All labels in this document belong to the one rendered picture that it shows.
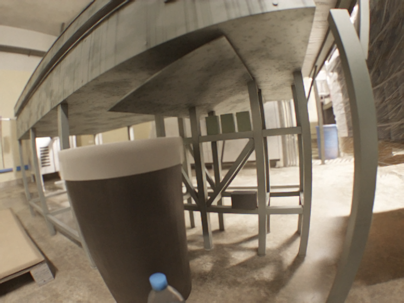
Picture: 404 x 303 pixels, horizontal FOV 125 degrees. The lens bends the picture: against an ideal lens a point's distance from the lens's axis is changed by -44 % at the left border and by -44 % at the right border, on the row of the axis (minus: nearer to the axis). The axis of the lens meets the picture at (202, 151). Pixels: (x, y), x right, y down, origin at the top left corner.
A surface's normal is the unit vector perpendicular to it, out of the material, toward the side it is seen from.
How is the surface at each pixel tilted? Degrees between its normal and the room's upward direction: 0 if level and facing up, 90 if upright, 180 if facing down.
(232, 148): 90
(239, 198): 90
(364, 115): 90
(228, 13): 90
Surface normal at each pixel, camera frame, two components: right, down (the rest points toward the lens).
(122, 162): 0.43, 0.03
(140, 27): -0.41, 0.11
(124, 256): 0.18, 0.11
